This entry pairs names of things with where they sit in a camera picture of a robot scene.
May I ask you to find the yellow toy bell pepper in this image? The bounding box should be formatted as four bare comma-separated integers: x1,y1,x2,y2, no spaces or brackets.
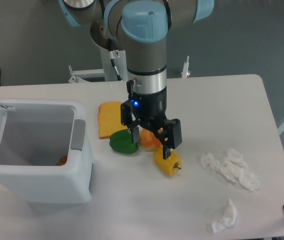
153,148,182,177

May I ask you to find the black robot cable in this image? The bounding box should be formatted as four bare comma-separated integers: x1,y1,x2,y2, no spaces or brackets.
108,38,124,82

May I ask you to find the orange white toy bread piece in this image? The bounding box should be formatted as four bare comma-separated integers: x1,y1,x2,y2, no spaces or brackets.
56,155,68,166

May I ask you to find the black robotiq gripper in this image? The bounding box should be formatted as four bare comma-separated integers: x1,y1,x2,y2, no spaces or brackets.
120,86,182,160

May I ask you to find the orange knotted toy bun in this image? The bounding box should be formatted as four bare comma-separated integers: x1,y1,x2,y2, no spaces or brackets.
140,129,162,151

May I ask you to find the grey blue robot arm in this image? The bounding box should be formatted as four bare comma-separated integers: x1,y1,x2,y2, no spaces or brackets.
60,0,214,159

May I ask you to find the green toy bell pepper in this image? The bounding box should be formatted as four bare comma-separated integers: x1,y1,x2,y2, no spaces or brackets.
109,129,138,155

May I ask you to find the large crumpled white tissue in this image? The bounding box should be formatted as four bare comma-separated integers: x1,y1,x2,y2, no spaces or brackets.
198,148,260,192

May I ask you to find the toy toast slice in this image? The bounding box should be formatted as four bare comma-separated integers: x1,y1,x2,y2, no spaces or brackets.
98,101,127,139

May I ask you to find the small crumpled white tissue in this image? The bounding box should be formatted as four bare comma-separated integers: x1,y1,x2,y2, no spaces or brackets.
210,198,237,234

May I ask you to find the white plastic trash can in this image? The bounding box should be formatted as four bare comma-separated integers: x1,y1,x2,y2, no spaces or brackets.
0,99,94,204

